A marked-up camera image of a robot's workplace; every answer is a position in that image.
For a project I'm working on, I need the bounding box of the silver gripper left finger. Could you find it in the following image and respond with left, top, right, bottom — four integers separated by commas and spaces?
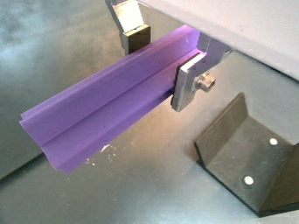
105, 0, 150, 54

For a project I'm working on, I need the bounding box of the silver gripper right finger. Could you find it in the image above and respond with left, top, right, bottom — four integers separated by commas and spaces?
172, 33, 233, 112

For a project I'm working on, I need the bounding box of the purple star-shaped bar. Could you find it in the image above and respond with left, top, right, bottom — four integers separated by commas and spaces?
20, 25, 200, 173

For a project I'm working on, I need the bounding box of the black curved fixture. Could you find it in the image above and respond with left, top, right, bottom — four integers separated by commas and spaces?
193, 94, 299, 217

